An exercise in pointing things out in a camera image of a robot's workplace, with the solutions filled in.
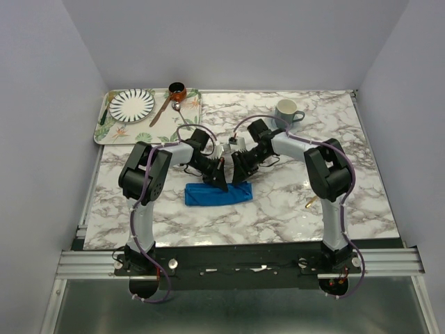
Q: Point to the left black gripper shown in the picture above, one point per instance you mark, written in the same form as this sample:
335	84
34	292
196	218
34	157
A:
216	175

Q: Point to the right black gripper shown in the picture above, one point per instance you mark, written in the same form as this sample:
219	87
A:
241	169

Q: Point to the blue satin napkin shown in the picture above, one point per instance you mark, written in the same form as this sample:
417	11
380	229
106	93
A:
204	195

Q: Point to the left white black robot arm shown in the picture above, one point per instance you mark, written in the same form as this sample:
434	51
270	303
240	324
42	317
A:
143	177

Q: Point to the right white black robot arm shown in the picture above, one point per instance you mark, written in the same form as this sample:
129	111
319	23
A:
330	172

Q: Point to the grey blue saucer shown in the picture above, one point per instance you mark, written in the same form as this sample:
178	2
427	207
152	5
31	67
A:
293	127

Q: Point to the grey blue mug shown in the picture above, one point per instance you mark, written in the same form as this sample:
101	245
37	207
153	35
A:
287	113

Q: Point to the gold spoon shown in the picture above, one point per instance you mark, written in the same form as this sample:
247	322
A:
311	202

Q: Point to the floral serving tray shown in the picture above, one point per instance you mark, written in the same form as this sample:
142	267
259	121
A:
164	131

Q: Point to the silver spoon on tray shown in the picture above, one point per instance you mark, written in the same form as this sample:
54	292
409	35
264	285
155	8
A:
177	107

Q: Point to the brown ceramic pot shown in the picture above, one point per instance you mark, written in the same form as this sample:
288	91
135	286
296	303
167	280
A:
177	91

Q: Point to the striped white blue plate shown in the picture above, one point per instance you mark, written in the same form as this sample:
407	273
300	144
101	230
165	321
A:
131	106

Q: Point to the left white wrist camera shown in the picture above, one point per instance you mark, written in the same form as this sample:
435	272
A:
221	150

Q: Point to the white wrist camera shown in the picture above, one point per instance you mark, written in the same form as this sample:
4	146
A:
237	143
221	150

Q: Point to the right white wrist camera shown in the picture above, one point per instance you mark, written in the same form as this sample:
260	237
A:
237	143

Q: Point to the wooden handled knife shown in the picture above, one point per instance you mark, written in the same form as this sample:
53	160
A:
161	110

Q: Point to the dark green handled utensil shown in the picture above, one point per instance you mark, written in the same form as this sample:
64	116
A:
104	115

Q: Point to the aluminium frame rail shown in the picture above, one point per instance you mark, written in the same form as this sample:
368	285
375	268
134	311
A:
250	259

